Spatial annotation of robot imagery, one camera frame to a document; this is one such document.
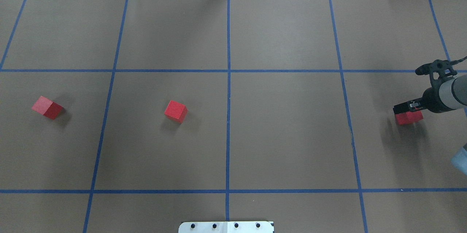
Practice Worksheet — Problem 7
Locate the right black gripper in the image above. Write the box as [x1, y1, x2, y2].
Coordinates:
[393, 87, 444, 114]

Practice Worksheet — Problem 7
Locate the red block start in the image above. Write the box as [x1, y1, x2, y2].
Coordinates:
[165, 100, 188, 124]

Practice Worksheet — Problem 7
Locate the red block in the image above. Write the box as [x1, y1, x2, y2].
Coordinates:
[31, 96, 64, 120]

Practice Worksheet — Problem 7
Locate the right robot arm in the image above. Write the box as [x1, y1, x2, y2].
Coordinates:
[393, 75, 467, 125]

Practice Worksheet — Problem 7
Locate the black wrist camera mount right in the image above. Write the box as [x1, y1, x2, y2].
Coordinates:
[415, 59, 463, 89]

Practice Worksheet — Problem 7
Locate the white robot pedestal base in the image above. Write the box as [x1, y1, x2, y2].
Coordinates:
[178, 221, 275, 233]

